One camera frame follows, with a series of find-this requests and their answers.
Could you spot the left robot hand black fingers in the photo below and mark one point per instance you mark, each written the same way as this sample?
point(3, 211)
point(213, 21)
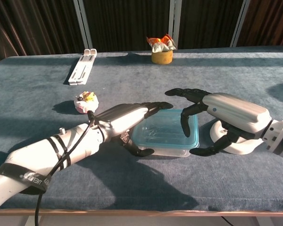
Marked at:
point(122, 117)

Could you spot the grey metal frame post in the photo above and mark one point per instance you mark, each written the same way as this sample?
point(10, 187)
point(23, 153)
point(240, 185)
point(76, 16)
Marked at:
point(83, 23)
point(238, 23)
point(175, 23)

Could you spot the dark pleated curtain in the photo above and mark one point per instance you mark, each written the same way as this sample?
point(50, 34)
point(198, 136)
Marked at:
point(129, 23)

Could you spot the teal plastic container lid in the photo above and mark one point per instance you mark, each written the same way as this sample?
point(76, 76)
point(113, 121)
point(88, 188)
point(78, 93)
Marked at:
point(162, 134)

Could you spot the white oval plastic base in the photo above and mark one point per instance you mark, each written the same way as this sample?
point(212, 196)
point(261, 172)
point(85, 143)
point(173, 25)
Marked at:
point(240, 148)

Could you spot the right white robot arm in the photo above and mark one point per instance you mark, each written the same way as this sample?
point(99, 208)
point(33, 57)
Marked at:
point(280, 139)

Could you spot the white rectangular tray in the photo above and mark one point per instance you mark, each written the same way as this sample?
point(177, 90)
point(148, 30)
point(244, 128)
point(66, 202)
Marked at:
point(81, 68)

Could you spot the blue-grey table cloth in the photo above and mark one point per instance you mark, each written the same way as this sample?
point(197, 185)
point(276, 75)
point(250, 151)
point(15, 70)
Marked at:
point(141, 77)

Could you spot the yellow round cup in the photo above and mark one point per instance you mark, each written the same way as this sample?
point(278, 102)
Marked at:
point(162, 58)

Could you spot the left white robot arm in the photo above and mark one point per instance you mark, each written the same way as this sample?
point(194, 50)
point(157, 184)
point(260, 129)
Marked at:
point(49, 153)

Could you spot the toy cupcake with toppings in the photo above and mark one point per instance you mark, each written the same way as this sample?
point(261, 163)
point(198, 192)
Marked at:
point(86, 102)

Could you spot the clear plastic container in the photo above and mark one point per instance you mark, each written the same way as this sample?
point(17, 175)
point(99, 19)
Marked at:
point(172, 152)

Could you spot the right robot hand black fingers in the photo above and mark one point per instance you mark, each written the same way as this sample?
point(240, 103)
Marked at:
point(235, 110)

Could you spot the crumpled orange snack wrapper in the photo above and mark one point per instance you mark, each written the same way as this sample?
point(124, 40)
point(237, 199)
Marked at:
point(161, 43)

